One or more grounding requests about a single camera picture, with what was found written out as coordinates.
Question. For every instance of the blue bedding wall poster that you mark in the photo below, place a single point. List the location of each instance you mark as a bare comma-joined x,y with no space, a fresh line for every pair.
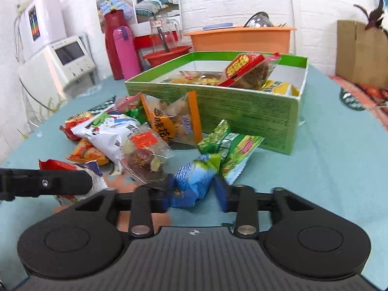
116,4

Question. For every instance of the dark utensil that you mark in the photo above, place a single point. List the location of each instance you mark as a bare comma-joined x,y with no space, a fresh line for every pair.
163,41

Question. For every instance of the green cardboard box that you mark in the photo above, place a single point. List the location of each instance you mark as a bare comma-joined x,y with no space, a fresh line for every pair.
242,115

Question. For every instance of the orange clear peanut packet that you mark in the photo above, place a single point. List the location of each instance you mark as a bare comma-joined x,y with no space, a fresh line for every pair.
169,118

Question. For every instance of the tall white appliance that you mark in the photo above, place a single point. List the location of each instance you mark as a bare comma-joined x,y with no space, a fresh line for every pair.
45,21

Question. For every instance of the clear bag of yellow cookies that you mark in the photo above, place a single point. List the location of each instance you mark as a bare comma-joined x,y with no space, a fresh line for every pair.
197,78

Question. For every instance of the small green snack packet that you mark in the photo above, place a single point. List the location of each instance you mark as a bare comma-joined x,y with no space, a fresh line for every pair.
136,115

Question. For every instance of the dark bedroom wall poster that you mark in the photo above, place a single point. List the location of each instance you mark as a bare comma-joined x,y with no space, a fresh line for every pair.
157,0

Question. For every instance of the clear dried fruit packet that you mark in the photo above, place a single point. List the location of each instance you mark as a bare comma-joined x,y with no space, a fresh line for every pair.
142,154

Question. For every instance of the orange plastic basin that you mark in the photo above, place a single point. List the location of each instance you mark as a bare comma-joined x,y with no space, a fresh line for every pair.
236,41

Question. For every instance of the teal printed tablecloth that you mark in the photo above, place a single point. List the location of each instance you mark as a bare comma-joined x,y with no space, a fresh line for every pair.
318,157

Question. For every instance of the orange snack packet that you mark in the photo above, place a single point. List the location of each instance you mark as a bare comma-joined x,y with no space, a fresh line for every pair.
85,153

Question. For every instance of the glass pitcher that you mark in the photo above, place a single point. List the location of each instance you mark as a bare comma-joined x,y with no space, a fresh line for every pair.
171,36

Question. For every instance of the dark purple plant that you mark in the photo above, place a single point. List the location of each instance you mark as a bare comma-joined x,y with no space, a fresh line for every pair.
376,15

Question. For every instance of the large brown cardboard box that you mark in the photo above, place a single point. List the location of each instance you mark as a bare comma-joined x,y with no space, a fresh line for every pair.
360,54

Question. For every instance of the yellow cake packet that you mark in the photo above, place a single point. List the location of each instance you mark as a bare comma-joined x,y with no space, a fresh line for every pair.
282,88

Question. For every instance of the white snack bag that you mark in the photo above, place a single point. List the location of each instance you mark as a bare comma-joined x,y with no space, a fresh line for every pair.
103,136

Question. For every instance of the red thermos jug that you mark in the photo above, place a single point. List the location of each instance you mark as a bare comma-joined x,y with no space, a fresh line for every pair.
113,51

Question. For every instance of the pink sunflower seed packet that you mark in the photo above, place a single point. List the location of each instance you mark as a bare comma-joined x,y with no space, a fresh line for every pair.
127,100

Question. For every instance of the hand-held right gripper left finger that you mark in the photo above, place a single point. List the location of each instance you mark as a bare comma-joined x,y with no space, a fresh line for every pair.
168,192

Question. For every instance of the pink bottle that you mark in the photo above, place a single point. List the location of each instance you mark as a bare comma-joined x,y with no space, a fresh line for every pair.
125,57

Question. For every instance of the blue lid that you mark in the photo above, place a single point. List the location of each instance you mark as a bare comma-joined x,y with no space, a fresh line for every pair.
218,26

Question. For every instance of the clear packet with red label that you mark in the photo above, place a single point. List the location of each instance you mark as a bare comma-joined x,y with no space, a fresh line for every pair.
242,66

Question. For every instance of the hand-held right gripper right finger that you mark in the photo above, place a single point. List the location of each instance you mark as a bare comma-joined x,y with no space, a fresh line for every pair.
221,192

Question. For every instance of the red plastic basin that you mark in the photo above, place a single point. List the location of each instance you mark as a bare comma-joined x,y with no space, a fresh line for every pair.
163,58

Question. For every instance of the large red chip bag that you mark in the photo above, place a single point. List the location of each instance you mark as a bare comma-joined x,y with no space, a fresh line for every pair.
60,164

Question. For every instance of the red and yellow snack bag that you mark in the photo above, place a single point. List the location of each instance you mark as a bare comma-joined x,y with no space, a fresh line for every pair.
71,124

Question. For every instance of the large green snack packet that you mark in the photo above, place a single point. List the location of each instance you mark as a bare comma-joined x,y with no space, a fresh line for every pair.
233,148

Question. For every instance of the metal bowl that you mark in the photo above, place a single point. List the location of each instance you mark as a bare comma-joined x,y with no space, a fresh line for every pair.
257,19

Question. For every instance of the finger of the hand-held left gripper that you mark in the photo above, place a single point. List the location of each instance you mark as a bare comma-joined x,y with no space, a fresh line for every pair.
45,183

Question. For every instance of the white machine with screen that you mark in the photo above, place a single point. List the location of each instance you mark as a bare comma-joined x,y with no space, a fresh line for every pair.
68,54

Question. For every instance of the blue snack packet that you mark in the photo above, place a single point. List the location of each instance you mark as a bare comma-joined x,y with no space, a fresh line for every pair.
194,178

